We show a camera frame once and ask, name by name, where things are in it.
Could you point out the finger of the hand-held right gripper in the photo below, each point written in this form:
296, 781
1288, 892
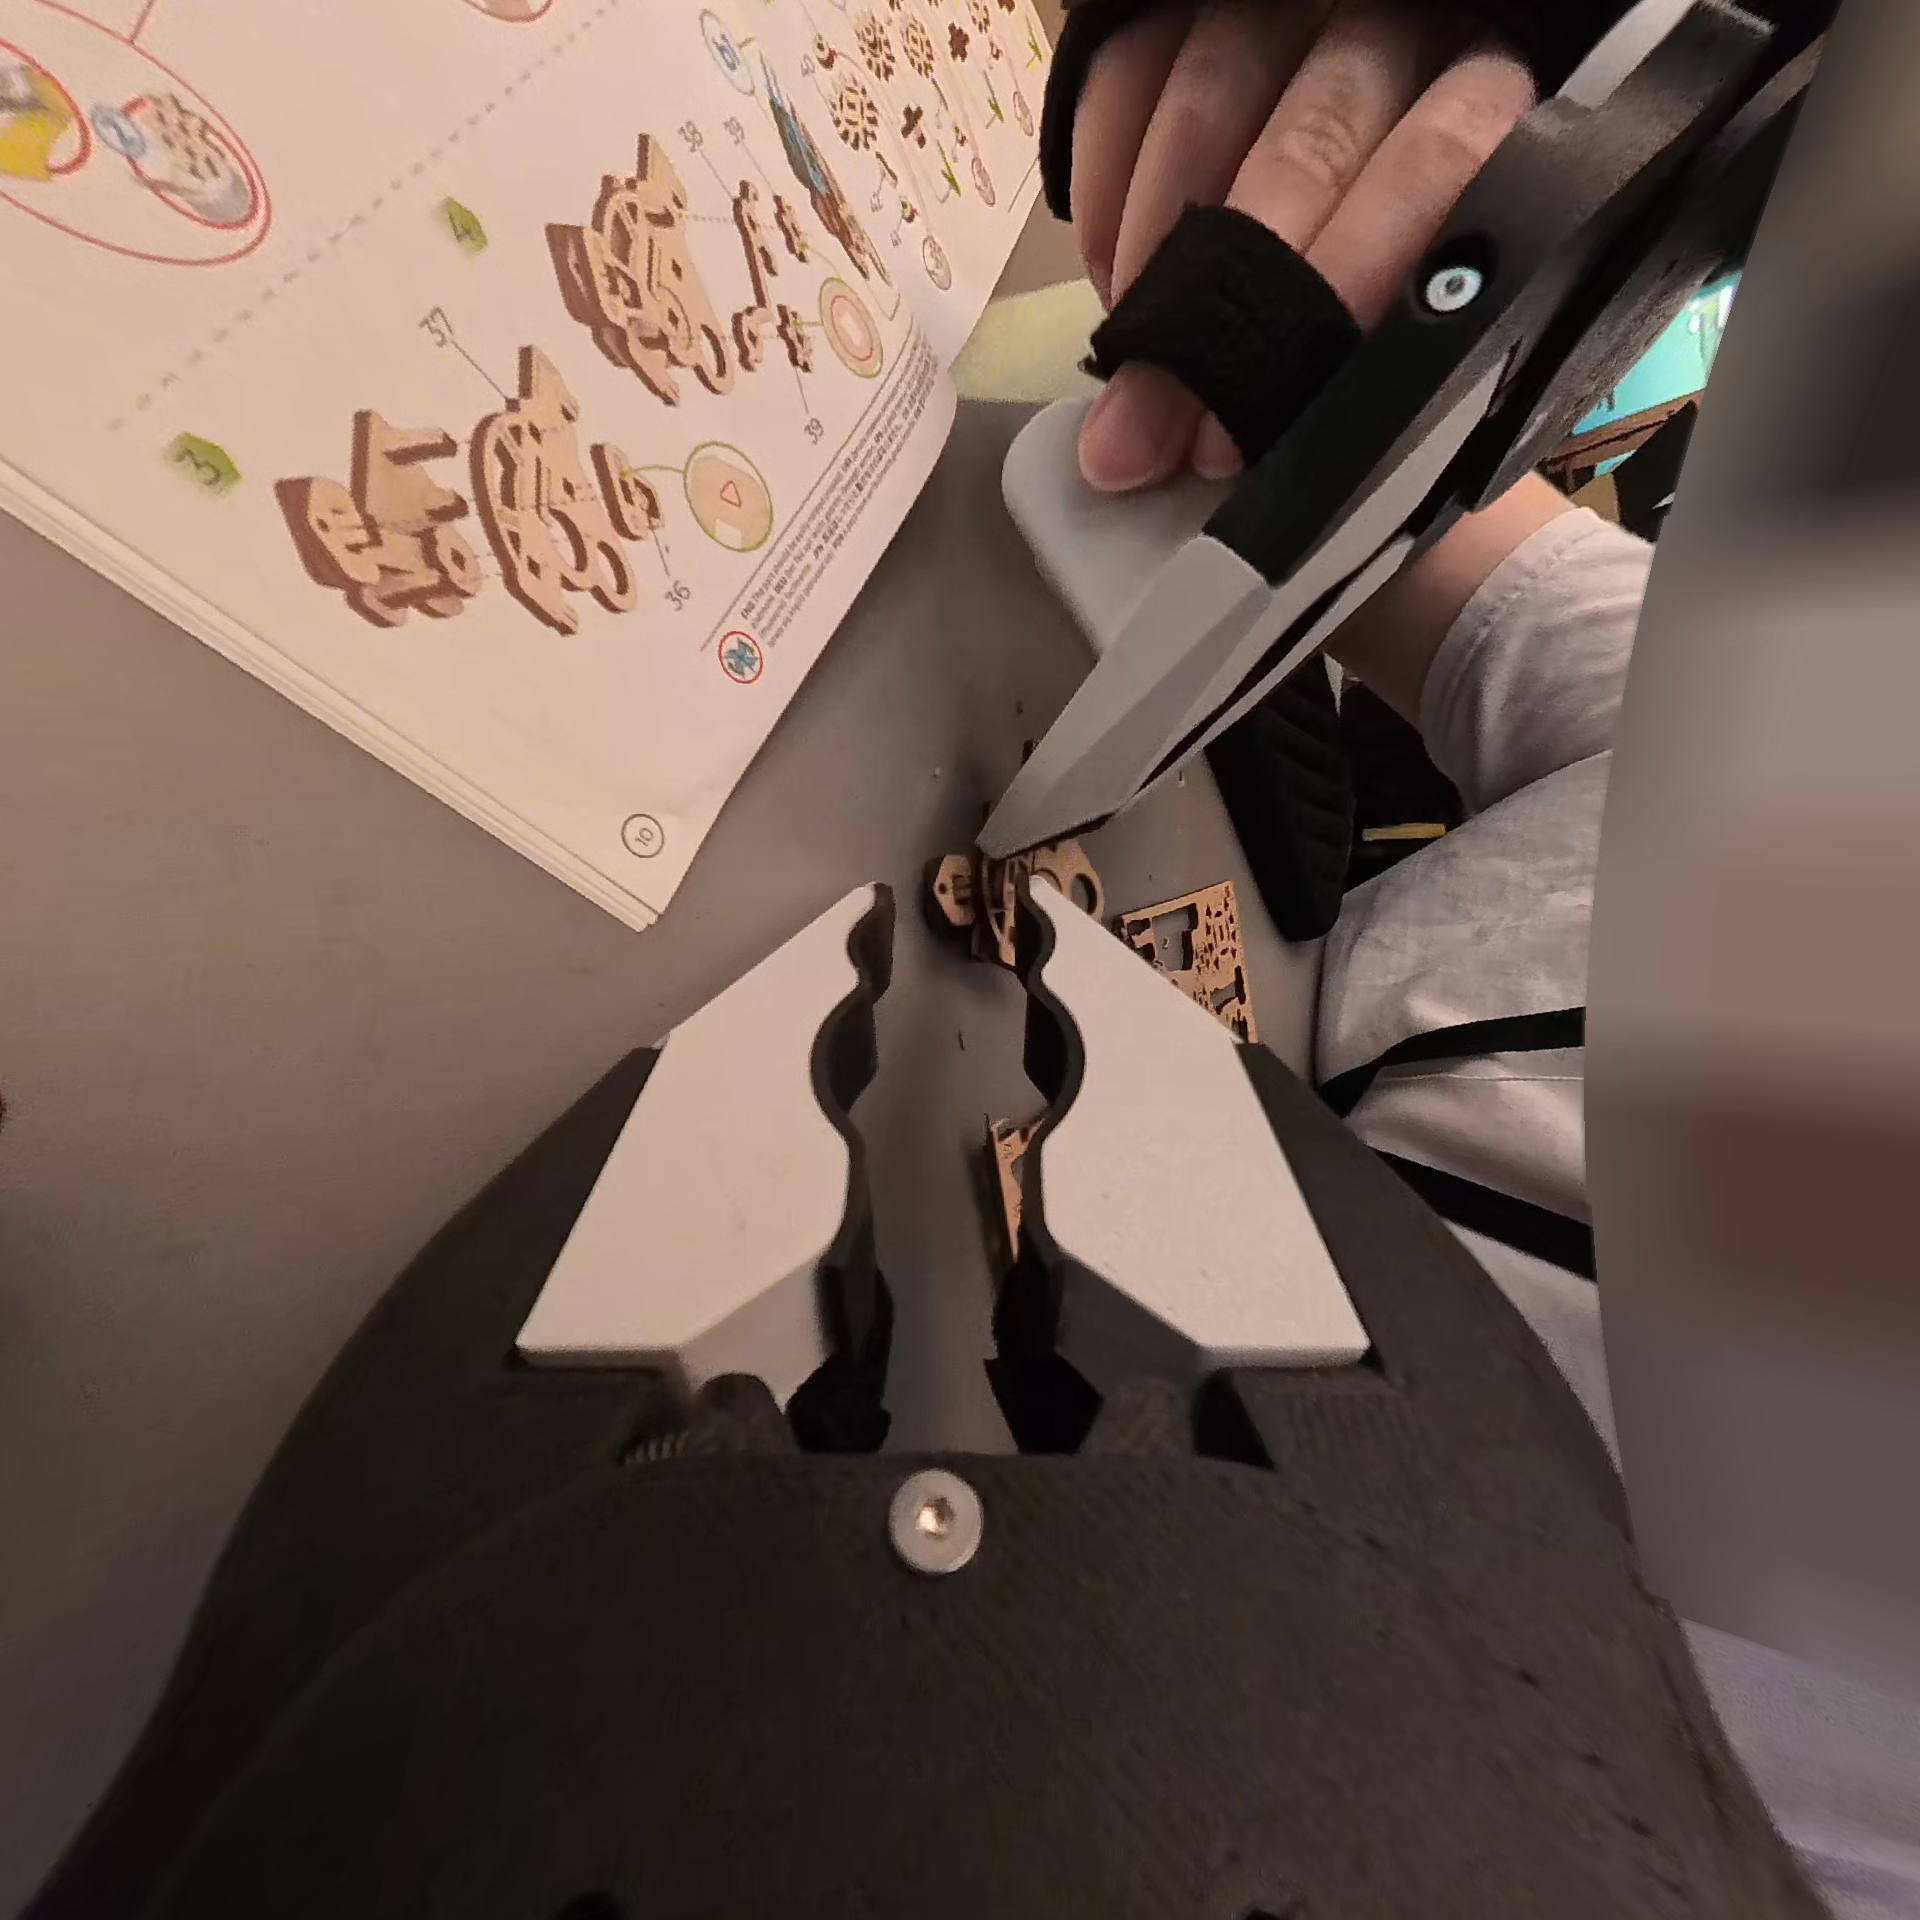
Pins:
1141, 691

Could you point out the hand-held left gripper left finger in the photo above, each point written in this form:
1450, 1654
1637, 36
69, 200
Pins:
721, 1186

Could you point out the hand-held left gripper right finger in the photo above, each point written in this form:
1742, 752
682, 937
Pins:
1185, 1186

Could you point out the wooden cutout parts sheet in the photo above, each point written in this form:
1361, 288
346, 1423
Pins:
1194, 952

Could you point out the wooden model assembly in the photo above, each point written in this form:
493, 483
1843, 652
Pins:
961, 882

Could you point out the person's right forearm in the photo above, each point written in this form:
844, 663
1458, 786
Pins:
1529, 632

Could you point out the person's right hand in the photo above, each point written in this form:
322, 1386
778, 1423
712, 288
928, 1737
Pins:
1321, 137

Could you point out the black bag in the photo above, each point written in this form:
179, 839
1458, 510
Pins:
1299, 810

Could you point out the person's torso in white shirt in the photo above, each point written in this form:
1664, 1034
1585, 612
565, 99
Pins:
1441, 959

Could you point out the illustrated instruction booklet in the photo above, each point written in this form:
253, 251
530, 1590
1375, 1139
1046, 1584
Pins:
450, 659

